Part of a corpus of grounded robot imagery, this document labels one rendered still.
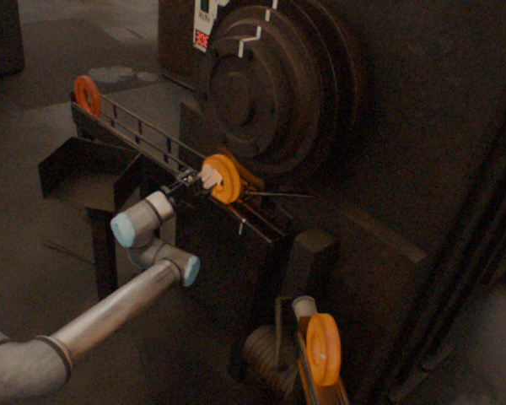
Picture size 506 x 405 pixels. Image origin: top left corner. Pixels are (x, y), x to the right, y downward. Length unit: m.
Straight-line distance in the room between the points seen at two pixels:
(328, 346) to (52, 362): 0.56
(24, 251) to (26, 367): 1.42
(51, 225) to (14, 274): 0.35
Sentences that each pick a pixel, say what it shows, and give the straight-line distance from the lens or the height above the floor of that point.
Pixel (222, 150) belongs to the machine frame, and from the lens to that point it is 1.57.
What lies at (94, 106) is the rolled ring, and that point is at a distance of 2.17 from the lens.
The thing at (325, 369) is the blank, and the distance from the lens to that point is 1.09.
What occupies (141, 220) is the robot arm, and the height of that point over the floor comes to 0.73.
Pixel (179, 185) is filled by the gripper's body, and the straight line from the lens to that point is 1.41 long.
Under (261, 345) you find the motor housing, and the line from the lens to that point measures 1.36.
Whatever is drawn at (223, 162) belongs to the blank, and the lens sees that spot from 1.47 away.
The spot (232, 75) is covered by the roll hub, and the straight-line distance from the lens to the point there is 1.14.
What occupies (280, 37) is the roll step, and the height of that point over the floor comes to 1.27.
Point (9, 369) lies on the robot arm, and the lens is 1.06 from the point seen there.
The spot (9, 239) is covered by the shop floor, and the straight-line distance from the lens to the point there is 2.51.
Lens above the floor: 1.59
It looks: 37 degrees down
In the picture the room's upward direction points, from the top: 9 degrees clockwise
